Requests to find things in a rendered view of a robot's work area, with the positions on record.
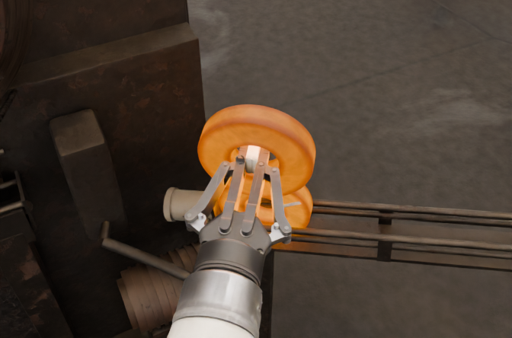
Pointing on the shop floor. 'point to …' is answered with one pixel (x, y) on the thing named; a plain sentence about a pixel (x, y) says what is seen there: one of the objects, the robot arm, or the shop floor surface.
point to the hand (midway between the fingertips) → (255, 145)
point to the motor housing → (155, 291)
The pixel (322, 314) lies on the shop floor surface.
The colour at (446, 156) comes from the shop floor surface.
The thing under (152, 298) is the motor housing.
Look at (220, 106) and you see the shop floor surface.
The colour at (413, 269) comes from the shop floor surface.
